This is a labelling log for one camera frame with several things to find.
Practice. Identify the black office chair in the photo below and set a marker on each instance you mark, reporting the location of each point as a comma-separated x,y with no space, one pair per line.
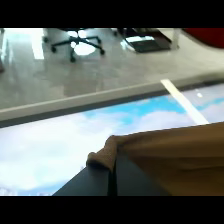
77,41

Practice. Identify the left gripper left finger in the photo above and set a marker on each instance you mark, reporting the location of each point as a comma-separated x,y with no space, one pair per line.
90,183

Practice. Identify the brown garment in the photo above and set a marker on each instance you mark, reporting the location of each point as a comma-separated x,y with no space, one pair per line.
173,156

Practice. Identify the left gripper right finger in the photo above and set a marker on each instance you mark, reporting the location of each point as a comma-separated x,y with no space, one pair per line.
136,181

